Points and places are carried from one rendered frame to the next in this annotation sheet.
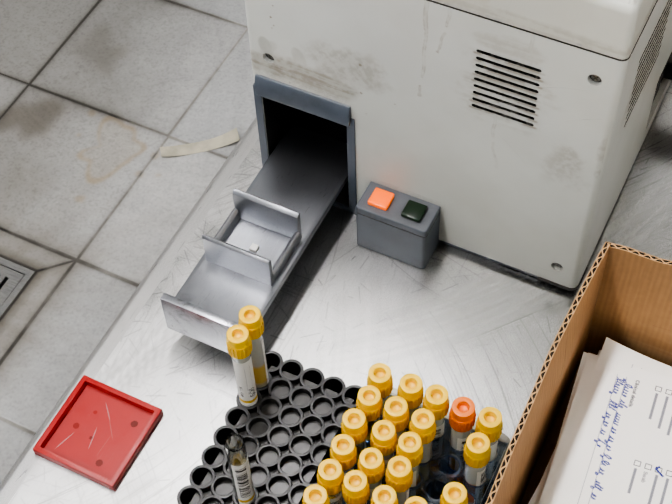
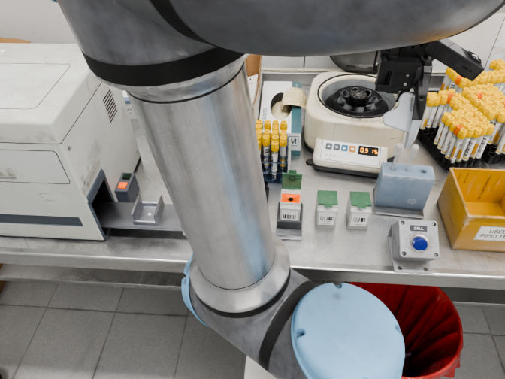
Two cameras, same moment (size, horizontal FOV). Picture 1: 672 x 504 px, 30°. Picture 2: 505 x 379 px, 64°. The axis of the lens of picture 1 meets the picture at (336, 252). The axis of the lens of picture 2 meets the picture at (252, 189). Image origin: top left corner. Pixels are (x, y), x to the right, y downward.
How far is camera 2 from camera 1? 90 cm
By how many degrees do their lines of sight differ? 66
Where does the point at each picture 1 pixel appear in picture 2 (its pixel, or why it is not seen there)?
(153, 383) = not seen: hidden behind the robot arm
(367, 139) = (107, 174)
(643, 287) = not seen: hidden behind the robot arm
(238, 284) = (166, 213)
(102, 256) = not seen: outside the picture
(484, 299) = (147, 173)
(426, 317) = (158, 183)
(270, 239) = (144, 212)
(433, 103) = (107, 134)
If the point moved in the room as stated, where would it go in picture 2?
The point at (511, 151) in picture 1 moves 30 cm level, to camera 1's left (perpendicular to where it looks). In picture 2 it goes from (119, 126) to (152, 220)
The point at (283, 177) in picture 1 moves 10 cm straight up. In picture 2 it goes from (113, 218) to (99, 182)
